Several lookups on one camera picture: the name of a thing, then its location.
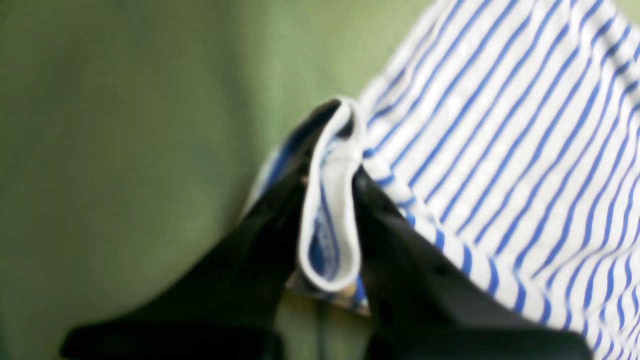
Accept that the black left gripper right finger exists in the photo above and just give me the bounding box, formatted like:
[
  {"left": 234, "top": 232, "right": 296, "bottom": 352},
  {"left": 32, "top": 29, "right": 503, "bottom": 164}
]
[{"left": 352, "top": 168, "right": 594, "bottom": 360}]

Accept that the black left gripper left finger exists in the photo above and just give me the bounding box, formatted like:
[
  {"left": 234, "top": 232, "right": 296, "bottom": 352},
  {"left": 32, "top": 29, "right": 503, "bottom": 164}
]
[{"left": 60, "top": 100, "right": 343, "bottom": 360}]

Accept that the blue white striped t-shirt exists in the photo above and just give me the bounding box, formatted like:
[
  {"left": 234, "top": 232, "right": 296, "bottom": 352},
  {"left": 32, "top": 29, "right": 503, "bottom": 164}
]
[{"left": 247, "top": 0, "right": 640, "bottom": 360}]

